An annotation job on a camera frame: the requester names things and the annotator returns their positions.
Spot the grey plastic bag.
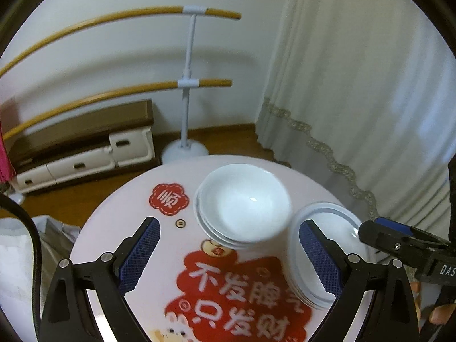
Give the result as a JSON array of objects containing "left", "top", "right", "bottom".
[{"left": 34, "top": 215, "right": 82, "bottom": 257}]

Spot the black cable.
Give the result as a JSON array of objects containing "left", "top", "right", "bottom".
[{"left": 0, "top": 194, "right": 45, "bottom": 342}]

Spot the brown and white low cabinet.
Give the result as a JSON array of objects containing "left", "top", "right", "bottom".
[{"left": 7, "top": 100, "right": 161, "bottom": 195}]

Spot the long wooden barre rail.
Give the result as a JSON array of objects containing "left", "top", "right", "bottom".
[{"left": 0, "top": 5, "right": 242, "bottom": 77}]

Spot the round pink printed table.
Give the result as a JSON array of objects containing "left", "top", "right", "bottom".
[{"left": 69, "top": 154, "right": 378, "bottom": 342}]

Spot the white barre stand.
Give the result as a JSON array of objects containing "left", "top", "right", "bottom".
[{"left": 162, "top": 5, "right": 209, "bottom": 166}]

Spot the short wooden barre rail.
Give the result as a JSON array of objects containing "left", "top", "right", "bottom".
[{"left": 3, "top": 79, "right": 233, "bottom": 141}]

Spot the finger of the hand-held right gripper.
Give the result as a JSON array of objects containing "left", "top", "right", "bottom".
[
  {"left": 357, "top": 220, "right": 447, "bottom": 268},
  {"left": 374, "top": 217, "right": 452, "bottom": 251}
]

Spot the white bowl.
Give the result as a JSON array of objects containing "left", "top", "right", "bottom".
[
  {"left": 197, "top": 164, "right": 293, "bottom": 245},
  {"left": 194, "top": 185, "right": 287, "bottom": 247},
  {"left": 194, "top": 192, "right": 282, "bottom": 251}
]

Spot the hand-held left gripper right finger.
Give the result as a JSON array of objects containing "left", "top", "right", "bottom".
[{"left": 298, "top": 219, "right": 420, "bottom": 342}]

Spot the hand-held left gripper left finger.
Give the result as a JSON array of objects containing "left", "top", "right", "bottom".
[{"left": 37, "top": 217, "right": 162, "bottom": 342}]

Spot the white lace-trimmed curtain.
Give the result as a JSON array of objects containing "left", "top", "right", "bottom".
[{"left": 255, "top": 0, "right": 456, "bottom": 243}]

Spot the white cloth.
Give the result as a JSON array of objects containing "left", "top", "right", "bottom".
[{"left": 0, "top": 217, "right": 40, "bottom": 328}]

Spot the pink cloth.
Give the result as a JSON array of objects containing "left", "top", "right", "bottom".
[{"left": 0, "top": 114, "right": 15, "bottom": 184}]

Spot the person's right hand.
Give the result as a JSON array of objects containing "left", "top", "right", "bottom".
[{"left": 410, "top": 280, "right": 456, "bottom": 328}]

